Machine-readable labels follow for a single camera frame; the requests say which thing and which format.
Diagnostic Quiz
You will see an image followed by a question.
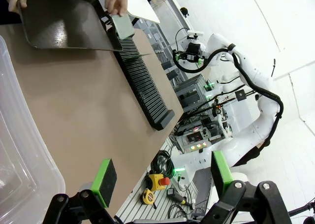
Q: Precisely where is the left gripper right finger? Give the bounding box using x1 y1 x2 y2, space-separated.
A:
200 150 293 224

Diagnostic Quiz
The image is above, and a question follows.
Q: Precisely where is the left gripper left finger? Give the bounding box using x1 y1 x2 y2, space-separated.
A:
43 158 118 224

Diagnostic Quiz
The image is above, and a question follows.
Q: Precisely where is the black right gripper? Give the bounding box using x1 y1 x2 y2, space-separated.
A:
173 42 204 65

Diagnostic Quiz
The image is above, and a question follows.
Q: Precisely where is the green PCB board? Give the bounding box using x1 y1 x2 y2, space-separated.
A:
123 53 152 62
110 13 135 40

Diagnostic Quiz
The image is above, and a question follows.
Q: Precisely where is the black plastic tray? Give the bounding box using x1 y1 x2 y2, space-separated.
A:
16 0 124 52

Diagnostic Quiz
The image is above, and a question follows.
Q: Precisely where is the person's left hand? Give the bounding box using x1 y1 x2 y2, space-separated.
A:
104 0 128 17

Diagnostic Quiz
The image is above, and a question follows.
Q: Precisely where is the brown wooden board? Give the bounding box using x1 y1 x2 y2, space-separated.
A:
201 66 213 80

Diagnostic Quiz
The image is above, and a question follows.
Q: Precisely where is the grey equipment cabinet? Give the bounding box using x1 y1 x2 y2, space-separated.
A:
176 73 210 113

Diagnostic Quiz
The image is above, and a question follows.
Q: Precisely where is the metal shelf with bins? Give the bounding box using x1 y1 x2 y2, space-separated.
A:
136 18 179 64

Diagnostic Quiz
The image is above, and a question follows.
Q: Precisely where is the computer case with lights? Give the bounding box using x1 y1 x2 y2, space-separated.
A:
182 128 222 153

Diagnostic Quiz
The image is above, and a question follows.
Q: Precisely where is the yellow tape measure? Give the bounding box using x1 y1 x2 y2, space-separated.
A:
140 188 158 209

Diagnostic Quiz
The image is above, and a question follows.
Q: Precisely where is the yellow emergency stop button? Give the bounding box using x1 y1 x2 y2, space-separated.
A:
147 173 171 192

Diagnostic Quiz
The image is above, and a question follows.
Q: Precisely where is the black yellow hand tool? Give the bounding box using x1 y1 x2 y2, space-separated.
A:
166 188 195 210

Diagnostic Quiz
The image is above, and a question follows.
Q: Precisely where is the black slotted PCB rack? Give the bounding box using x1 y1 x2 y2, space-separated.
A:
108 24 176 131

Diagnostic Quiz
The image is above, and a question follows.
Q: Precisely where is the white cabinet panel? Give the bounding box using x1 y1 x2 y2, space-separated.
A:
225 100 256 136

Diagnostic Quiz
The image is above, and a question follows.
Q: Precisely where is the white side table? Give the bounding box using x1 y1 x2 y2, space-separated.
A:
125 0 160 24

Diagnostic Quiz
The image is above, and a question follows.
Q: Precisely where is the clear plastic storage box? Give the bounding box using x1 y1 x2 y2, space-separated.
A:
0 35 66 224

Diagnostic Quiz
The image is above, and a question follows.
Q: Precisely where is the black rod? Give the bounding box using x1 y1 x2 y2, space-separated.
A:
287 198 315 224

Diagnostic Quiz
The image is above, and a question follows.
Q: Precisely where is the person in grey jacket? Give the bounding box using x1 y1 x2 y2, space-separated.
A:
0 0 109 25

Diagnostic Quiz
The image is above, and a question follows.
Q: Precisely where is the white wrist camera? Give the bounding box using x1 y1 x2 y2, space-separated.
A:
187 30 204 40

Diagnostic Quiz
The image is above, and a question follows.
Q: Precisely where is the coiled dark cable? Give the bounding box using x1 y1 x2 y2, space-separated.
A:
150 149 175 179

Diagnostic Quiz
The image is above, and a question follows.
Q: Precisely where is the grey slotted base plate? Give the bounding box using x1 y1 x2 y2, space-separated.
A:
115 167 212 224

